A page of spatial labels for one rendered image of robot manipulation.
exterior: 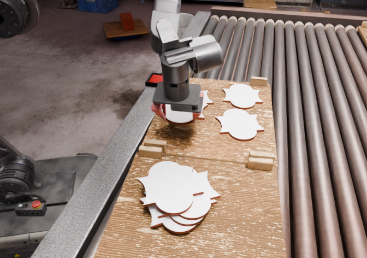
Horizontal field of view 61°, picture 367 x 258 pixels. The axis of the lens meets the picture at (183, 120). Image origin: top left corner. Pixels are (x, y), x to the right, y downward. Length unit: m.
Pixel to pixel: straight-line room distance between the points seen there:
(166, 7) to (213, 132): 0.36
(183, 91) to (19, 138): 2.05
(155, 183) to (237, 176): 0.20
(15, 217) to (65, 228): 1.02
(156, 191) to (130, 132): 0.30
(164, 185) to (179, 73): 0.23
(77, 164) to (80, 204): 1.13
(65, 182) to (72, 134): 0.79
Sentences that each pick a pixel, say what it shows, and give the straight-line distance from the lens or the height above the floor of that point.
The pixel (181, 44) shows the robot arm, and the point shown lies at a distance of 0.67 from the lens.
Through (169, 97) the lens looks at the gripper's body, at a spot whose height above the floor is 1.11.
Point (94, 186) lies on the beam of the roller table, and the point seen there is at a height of 0.92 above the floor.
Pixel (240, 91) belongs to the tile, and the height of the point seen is 0.94.
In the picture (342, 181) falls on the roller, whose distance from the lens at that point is 0.85.
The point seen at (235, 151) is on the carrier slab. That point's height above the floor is 0.94.
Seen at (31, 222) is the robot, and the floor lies 0.24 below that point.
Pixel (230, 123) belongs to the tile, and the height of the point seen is 0.94.
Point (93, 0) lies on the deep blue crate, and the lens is 5.11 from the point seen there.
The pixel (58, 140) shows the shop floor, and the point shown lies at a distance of 2.48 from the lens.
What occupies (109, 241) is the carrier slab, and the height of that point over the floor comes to 0.94.
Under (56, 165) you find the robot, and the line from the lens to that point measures 1.90.
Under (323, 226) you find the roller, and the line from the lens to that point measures 0.74.
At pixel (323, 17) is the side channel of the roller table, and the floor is 0.95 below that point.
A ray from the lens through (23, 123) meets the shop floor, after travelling 2.77.
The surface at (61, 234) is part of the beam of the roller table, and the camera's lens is 0.72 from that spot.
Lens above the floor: 1.47
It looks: 36 degrees down
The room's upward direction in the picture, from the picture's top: straight up
